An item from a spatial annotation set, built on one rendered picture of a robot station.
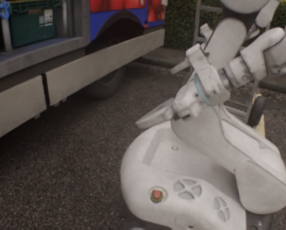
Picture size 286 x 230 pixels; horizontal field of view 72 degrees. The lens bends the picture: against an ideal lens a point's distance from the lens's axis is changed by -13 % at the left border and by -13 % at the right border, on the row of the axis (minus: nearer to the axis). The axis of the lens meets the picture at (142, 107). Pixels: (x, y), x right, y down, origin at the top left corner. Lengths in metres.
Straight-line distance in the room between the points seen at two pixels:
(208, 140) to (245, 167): 0.16
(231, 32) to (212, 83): 0.23
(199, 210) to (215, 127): 0.26
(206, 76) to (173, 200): 0.40
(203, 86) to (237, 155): 0.34
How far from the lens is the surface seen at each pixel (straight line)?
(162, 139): 1.02
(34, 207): 1.21
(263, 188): 0.85
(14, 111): 1.19
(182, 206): 0.71
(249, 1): 0.60
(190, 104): 0.48
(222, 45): 0.65
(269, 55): 0.47
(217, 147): 0.73
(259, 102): 1.83
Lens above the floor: 0.91
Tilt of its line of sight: 28 degrees down
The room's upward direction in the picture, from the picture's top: 2 degrees clockwise
